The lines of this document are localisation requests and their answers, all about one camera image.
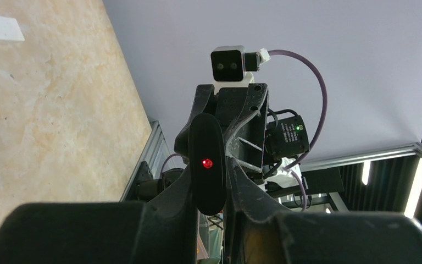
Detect black remote control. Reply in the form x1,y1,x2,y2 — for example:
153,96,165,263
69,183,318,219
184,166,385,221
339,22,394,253
188,113,227,216

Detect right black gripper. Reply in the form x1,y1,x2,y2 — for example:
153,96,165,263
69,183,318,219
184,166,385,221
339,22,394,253
174,83,268,173

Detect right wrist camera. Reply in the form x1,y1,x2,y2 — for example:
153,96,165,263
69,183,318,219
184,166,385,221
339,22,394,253
210,45,270,91

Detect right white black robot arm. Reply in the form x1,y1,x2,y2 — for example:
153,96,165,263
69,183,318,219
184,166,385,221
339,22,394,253
174,83,310,186

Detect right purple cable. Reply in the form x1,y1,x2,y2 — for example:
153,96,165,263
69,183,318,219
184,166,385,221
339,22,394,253
268,49,328,212

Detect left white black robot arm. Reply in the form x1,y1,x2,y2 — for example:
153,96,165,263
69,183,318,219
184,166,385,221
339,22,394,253
0,162,422,263

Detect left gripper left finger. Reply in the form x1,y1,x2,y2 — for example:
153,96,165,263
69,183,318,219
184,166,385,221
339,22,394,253
0,168,197,263

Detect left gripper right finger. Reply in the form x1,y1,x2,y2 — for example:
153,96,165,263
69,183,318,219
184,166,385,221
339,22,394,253
225,158,422,263

